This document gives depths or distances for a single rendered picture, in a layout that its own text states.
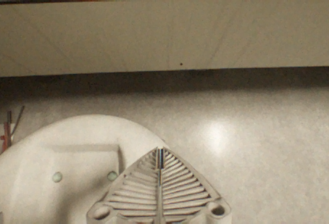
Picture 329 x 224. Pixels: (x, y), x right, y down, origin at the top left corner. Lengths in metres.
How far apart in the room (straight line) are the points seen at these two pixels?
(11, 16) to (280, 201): 1.19
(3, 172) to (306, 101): 1.37
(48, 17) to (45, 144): 0.32
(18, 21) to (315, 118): 1.34
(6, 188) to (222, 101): 0.90
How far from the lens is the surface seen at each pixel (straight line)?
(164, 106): 0.78
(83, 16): 0.43
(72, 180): 0.52
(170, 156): 0.16
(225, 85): 0.92
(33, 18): 0.48
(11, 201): 0.54
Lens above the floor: 0.74
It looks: 74 degrees down
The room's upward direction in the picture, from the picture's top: 4 degrees clockwise
